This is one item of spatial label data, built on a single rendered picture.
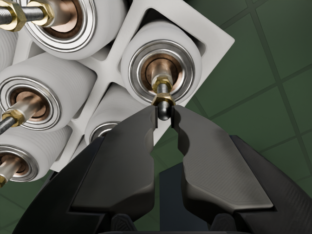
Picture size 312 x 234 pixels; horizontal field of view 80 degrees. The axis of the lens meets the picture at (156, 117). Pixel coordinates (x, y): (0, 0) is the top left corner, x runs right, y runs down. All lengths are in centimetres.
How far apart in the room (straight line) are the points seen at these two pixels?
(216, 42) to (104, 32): 15
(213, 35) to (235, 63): 23
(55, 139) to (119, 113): 15
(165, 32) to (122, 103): 12
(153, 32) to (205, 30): 10
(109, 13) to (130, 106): 12
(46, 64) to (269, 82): 49
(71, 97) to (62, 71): 4
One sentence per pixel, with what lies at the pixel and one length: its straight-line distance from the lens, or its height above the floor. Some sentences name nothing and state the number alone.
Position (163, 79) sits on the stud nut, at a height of 29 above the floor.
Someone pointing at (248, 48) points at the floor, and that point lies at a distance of 51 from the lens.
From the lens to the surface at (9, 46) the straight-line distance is 35.
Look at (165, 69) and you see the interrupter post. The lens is 20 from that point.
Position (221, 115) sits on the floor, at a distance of 56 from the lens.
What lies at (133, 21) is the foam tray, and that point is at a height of 18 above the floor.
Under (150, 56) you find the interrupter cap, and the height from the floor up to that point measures 25.
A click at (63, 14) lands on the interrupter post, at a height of 27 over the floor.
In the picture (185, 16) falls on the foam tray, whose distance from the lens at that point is 28.
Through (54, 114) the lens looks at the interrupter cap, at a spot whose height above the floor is 25.
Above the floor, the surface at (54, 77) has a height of 24.
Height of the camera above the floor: 46
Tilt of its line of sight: 60 degrees down
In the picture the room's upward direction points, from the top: 179 degrees counter-clockwise
